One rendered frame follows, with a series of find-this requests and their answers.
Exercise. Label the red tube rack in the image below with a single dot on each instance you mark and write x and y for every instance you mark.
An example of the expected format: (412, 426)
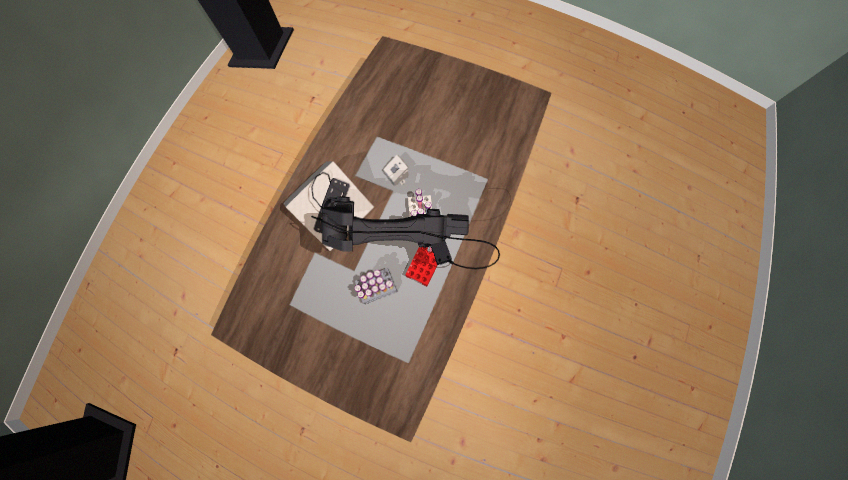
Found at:
(422, 265)

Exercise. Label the cream square panel with done button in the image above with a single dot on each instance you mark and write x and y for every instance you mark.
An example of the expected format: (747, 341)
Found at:
(397, 176)

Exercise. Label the grey bench mat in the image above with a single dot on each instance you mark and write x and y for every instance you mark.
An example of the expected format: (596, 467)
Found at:
(392, 324)

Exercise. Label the white tube rack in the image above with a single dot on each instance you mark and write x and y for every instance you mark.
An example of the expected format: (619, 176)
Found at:
(415, 204)

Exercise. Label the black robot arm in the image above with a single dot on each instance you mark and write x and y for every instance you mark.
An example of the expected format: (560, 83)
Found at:
(338, 213)

